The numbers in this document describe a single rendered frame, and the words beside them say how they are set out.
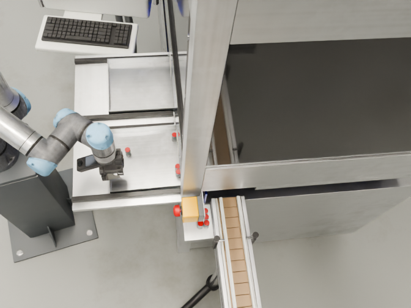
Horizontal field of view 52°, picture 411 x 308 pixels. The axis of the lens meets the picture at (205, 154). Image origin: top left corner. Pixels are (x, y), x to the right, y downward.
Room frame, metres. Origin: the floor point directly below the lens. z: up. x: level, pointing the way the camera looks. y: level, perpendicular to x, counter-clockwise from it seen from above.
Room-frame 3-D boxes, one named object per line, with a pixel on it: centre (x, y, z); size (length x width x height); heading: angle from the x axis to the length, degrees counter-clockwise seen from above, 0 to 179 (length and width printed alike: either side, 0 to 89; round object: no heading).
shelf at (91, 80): (0.79, 0.31, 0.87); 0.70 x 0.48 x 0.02; 16
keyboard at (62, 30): (1.26, 0.64, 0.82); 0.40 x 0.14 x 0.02; 96
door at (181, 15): (0.76, 0.12, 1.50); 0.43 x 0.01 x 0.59; 16
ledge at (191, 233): (0.44, -0.03, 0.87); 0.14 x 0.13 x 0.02; 106
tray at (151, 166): (0.65, 0.20, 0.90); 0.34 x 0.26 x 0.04; 106
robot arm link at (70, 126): (0.56, 0.43, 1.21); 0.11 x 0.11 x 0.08; 69
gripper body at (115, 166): (0.54, 0.32, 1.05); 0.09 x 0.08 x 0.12; 105
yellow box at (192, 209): (0.44, 0.01, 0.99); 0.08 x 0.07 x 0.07; 106
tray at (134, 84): (0.98, 0.28, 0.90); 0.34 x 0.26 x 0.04; 106
